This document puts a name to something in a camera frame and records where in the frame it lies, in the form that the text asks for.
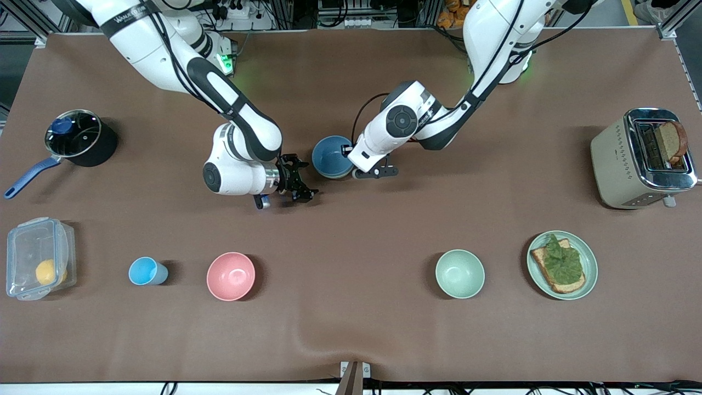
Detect brown table cover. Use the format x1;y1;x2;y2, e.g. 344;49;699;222
0;27;702;383

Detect blue cup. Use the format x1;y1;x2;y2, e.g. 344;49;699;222
128;257;169;286

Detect orange snack bags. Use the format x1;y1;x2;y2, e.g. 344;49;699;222
438;0;473;29

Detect brown toast slice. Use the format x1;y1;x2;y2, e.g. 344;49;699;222
658;121;688;165

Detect clear plastic lidded container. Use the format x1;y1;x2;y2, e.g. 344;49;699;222
5;217;77;301

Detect grey metal table bracket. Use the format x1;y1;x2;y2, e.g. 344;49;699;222
340;360;371;395

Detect bread slice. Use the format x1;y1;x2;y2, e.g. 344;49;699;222
530;238;586;295

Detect aluminium frame profile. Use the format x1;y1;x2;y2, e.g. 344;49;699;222
0;0;62;37
658;0;702;41

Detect blue bowl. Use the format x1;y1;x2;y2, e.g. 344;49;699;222
312;136;356;177

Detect white power strip with plugs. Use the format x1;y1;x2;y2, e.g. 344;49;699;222
211;0;275;31

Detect green plate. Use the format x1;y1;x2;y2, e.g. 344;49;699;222
526;230;599;301

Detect green lettuce leaf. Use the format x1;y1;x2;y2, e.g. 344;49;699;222
543;234;583;285

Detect white narrow power strip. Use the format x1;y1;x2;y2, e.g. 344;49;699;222
344;16;397;29

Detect glass lid with blue knob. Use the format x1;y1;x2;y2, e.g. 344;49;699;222
45;110;103;159

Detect pink bowl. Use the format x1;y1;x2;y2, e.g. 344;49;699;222
206;252;256;302

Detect black pot with blue handle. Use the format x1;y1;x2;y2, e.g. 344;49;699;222
4;109;118;199

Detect beige metal toaster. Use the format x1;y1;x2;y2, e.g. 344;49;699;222
590;108;700;210

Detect yellow round fruit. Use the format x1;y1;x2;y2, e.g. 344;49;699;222
36;259;67;286

